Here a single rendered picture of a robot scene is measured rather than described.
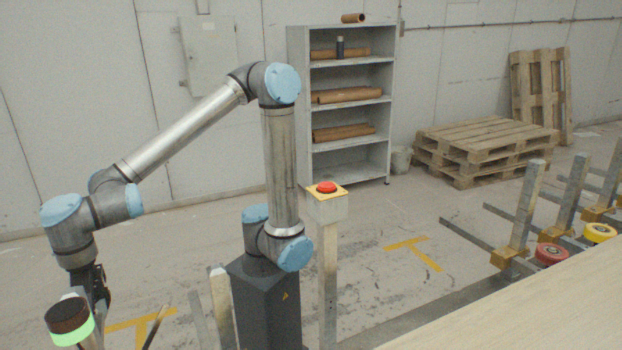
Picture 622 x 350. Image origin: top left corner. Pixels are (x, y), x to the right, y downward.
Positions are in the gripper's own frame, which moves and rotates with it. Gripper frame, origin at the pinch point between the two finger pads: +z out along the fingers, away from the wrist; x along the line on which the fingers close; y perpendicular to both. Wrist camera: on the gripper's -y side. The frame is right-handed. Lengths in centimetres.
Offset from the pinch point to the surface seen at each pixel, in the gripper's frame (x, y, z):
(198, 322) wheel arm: -24.7, -13.3, -1.4
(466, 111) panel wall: -381, 211, 42
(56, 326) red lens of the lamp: -3.4, -35.3, -32.9
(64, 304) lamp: -4.1, -31.2, -33.4
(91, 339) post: -5.6, -29.9, -23.0
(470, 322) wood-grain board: -82, -49, -9
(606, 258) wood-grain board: -136, -49, -9
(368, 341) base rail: -69, -29, 12
